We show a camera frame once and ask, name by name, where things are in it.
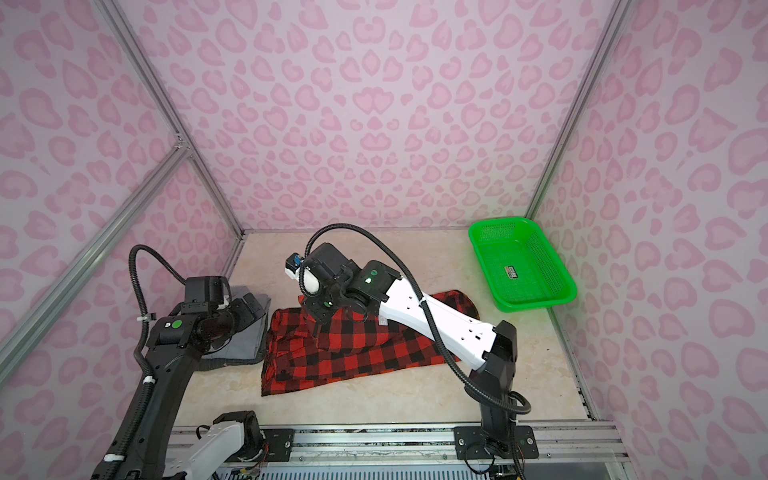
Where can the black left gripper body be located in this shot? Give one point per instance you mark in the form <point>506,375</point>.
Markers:
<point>242,315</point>

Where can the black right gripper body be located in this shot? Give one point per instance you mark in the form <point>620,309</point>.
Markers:
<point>322,305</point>

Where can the red black plaid shirt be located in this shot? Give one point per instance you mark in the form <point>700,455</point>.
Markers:
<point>302,353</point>

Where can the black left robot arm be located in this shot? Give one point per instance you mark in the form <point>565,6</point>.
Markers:
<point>176,345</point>

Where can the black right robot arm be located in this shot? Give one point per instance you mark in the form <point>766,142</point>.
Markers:
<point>337,284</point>

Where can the folded grey shirt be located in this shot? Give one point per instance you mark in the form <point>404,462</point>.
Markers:
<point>249,346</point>

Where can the green plastic basket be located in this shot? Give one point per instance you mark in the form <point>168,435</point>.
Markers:
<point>521,267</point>

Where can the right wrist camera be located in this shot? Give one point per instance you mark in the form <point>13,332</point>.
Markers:
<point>296,270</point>

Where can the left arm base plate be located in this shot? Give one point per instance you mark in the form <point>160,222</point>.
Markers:
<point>278,443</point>

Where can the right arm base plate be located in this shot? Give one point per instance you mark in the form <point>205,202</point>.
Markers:
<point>472,443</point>

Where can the aluminium diagonal frame bar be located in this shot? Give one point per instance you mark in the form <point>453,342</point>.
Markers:
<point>38,321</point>

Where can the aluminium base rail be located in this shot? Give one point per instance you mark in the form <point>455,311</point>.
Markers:
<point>569,449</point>

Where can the aluminium left corner post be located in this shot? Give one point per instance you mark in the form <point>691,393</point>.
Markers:
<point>128,40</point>

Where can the aluminium corner frame post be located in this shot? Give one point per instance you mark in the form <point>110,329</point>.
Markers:
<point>607,41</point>

